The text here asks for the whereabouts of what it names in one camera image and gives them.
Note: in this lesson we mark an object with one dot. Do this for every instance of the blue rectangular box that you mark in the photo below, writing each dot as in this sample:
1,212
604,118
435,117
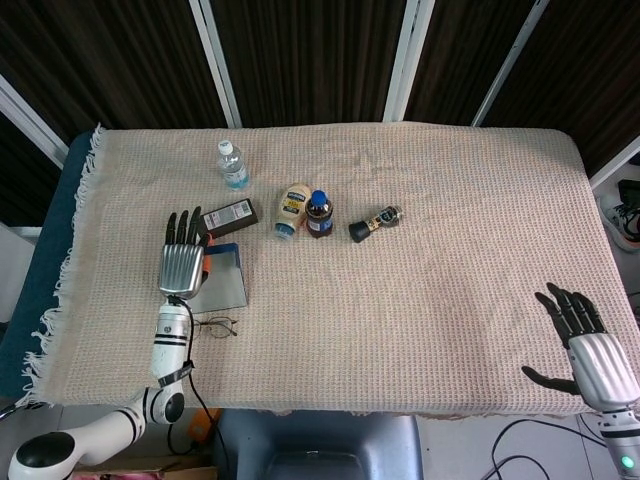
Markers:
225,280

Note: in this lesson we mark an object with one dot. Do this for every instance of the grey blue chair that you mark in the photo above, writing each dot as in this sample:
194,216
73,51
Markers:
320,440

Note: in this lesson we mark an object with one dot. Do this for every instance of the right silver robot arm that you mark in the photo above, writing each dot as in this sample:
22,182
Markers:
622,440

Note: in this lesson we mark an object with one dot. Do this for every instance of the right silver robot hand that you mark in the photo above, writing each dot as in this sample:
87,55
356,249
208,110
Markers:
600,365

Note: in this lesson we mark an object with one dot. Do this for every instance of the orange device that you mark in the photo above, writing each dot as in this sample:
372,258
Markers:
200,430

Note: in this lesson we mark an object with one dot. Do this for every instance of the white partition frame post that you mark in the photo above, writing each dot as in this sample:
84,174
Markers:
217,65
510,65
407,60
30,120
615,170

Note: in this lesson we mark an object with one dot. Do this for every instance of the beige waffle blanket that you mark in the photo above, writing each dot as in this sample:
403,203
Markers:
400,325

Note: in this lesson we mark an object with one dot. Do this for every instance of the clear water bottle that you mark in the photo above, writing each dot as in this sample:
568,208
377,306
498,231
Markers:
234,170

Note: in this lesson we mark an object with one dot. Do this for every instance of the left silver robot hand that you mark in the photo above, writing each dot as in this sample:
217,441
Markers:
180,270

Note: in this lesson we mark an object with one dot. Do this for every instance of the small black box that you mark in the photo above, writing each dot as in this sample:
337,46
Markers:
630,189

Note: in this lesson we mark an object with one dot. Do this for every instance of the cola bottle blue cap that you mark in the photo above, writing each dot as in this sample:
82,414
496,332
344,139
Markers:
319,217

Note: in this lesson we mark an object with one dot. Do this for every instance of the white orange sneaker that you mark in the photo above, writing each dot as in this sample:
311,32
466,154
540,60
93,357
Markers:
622,225

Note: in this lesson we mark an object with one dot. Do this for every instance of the eyeglasses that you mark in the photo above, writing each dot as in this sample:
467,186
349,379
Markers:
222,327

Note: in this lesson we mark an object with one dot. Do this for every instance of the teal table pad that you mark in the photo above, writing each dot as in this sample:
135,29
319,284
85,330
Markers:
45,240

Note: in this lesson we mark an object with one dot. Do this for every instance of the brown cardboard box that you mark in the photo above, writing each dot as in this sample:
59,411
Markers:
150,470

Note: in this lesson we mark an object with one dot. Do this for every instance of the mayonnaise squeeze bottle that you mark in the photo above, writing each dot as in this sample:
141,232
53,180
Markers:
290,205

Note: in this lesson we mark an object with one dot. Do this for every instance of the brown bottle white cap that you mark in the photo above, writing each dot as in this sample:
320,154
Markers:
235,216

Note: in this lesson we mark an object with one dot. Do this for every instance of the pepper grinder black cap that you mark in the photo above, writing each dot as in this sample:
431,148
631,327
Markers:
372,226

